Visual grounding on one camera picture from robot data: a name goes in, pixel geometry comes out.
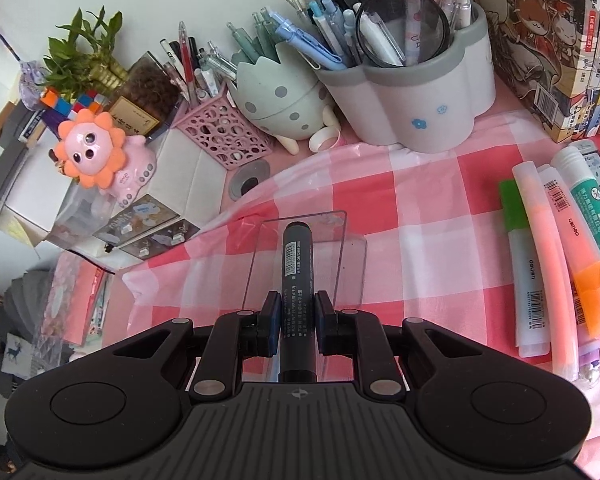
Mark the orange highlighter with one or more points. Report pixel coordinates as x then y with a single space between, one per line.
597 300

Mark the pink lattice pen holder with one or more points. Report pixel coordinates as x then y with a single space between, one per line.
220 130

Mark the purple hanging sachet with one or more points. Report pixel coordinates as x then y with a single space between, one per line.
30 85

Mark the black magnifying glass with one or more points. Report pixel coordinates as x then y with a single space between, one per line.
420 25

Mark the pink checkered tablecloth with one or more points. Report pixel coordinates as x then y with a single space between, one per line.
430 235

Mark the white drawer organiser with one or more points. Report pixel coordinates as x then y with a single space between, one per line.
195 175

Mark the grey desk grommet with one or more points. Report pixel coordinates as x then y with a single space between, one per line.
237 185

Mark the green bamboo plant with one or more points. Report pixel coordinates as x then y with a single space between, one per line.
80 45

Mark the bunch of pastel pens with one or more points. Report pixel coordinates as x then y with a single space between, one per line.
330 25

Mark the green highlighter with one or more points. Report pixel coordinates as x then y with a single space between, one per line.
522 270

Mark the bunch of green pens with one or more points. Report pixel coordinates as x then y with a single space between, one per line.
260 40

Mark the clear small drawer cabinet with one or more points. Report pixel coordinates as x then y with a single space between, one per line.
145 220

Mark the clear box with brown contents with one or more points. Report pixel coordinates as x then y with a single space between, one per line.
150 85

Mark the green glue stick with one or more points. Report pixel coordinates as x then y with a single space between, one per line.
592 210

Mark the pale pink tube pen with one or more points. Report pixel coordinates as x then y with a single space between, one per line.
545 260

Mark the pink patterned flat box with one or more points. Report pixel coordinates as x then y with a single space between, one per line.
75 305

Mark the green spotted egg pen holder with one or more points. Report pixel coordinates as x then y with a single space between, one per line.
280 105

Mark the pink spine comic book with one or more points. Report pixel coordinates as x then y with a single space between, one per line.
525 25

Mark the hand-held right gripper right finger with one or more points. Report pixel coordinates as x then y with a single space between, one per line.
324 327

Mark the clear acrylic box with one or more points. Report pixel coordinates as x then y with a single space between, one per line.
265 260

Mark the white grey flower-shaped pen holder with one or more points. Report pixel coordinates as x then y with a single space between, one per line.
405 105

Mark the bunch of red black pens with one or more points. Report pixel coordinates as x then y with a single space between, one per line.
185 60

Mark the black marker pen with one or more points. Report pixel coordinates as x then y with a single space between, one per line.
298 270

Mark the stack of grey boxes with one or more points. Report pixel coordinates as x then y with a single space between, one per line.
5 170

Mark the colourful puzzle cube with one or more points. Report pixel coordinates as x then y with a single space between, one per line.
55 102

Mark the pink orange sunflower toy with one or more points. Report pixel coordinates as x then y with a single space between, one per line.
87 147

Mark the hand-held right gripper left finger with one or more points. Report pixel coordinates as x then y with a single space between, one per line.
272 325

